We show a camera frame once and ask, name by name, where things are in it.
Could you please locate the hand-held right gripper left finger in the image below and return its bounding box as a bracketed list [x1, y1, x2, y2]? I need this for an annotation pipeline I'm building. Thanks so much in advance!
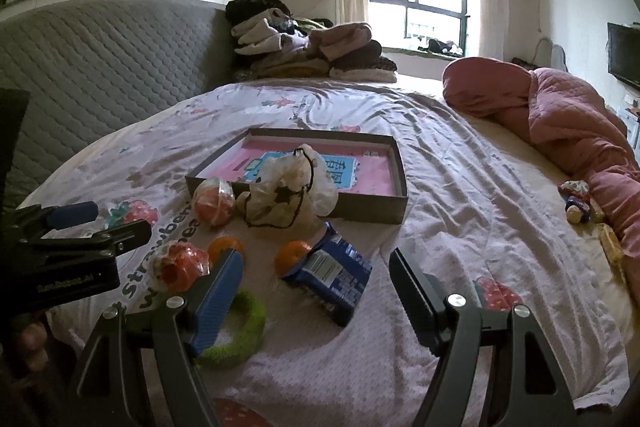
[65, 248, 246, 427]

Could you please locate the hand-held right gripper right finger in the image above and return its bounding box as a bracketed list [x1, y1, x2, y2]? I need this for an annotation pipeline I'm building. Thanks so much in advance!
[389, 248, 576, 427]

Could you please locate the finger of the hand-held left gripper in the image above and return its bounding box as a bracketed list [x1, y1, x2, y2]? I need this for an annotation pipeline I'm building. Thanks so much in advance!
[30, 219, 152, 268]
[14, 201, 100, 238]

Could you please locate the green fuzzy hair ring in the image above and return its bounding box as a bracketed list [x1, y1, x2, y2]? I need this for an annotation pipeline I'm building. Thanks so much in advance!
[192, 289, 267, 365]

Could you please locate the orange mandarin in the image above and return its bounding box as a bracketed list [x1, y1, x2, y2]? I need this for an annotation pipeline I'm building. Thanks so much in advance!
[274, 239, 313, 278]
[207, 236, 246, 270]

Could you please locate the blue snack packet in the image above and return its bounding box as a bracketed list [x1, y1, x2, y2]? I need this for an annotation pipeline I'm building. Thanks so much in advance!
[281, 222, 373, 327]

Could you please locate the plastic-wrapped white bun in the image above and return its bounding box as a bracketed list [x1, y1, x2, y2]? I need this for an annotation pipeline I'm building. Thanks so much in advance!
[192, 177, 236, 225]

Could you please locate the shallow cardboard box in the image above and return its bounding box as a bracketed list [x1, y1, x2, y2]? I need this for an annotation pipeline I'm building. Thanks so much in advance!
[185, 127, 408, 225]

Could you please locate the cream drawstring bag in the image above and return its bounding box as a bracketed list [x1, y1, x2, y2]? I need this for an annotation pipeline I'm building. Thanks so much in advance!
[235, 144, 340, 230]

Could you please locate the person's left hand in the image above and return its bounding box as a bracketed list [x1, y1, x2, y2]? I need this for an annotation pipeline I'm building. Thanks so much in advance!
[21, 323, 52, 374]

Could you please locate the printed pink bed sheet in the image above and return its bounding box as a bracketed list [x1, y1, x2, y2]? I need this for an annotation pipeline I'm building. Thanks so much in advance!
[20, 74, 631, 427]

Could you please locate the grey quilted headboard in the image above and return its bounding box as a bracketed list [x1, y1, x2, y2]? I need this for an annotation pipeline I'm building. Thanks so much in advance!
[0, 0, 236, 212]

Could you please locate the small colourful toy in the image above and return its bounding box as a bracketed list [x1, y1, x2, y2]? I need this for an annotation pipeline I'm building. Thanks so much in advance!
[557, 179, 593, 225]

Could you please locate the pink quilt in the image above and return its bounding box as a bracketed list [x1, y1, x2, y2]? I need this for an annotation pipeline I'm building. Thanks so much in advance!
[442, 57, 640, 253]

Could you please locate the dark cloth on windowsill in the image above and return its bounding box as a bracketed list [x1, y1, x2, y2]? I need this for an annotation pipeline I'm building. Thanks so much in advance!
[425, 38, 466, 56]

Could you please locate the pile of folded clothes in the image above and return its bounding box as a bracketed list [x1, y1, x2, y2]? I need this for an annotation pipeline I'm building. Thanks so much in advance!
[225, 0, 398, 84]

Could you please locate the black television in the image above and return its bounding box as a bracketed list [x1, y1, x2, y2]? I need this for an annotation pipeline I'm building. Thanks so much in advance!
[606, 22, 640, 90]

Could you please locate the white arched frame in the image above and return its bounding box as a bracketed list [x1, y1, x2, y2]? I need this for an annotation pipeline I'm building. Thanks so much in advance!
[535, 37, 568, 70]

